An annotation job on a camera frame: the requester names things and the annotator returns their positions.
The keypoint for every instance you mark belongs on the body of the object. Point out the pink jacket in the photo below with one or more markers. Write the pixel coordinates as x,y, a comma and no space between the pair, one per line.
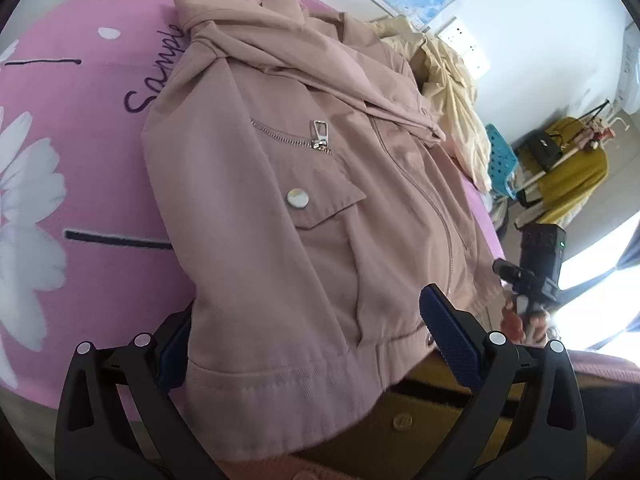
309,195

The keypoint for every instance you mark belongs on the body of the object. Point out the black handbag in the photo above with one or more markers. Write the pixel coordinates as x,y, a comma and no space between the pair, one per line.
545,148

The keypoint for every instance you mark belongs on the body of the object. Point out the white air conditioner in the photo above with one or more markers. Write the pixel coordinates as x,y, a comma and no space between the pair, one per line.
627,92

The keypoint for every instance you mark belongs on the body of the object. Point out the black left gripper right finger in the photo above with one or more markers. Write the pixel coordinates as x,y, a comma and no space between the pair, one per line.
547,437

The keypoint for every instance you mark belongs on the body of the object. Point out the person's right hand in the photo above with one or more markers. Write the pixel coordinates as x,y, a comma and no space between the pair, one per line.
534,333

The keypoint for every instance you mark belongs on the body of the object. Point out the white wall switch plate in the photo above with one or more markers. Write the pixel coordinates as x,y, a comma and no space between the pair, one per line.
460,38

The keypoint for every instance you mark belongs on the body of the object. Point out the mustard yellow hanging garment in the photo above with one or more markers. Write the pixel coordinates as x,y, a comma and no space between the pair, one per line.
566,189

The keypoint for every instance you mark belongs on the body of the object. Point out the cream beige garment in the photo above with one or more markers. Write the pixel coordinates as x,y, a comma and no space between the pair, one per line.
447,85

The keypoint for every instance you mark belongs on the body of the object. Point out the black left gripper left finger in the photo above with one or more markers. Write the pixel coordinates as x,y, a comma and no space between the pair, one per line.
93,435

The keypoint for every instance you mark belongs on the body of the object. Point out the pink floral bed sheet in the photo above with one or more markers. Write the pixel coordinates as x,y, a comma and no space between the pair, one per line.
84,250

